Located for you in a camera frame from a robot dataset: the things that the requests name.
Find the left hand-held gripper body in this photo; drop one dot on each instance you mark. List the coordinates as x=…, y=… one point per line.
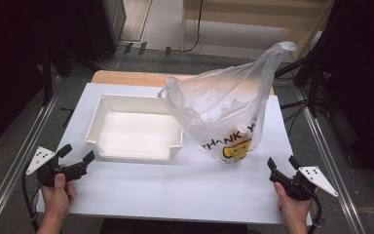
x=47, y=170

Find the white plastic bin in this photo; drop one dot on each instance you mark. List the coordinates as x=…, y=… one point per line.
x=133, y=133

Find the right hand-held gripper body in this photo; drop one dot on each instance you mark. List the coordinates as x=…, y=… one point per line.
x=300, y=188

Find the wooden table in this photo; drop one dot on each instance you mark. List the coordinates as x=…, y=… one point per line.
x=126, y=78

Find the black tripod stand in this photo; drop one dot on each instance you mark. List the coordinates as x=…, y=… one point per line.
x=308, y=87

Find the clear plastic bag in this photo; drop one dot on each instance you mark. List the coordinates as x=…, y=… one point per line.
x=220, y=107

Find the wooden shelf frame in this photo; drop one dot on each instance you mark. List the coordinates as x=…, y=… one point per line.
x=240, y=19

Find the aluminium floor rail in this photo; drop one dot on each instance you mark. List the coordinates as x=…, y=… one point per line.
x=16, y=162
x=331, y=162

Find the black cabinet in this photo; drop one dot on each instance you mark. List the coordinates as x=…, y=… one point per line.
x=105, y=26

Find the person's left hand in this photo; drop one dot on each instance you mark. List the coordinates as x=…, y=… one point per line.
x=56, y=200

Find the person's dark clothing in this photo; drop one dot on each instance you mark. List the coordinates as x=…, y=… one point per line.
x=175, y=226

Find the white board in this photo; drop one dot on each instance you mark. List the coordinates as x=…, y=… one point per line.
x=162, y=185

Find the person's right hand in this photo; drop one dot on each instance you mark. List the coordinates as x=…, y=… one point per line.
x=293, y=209

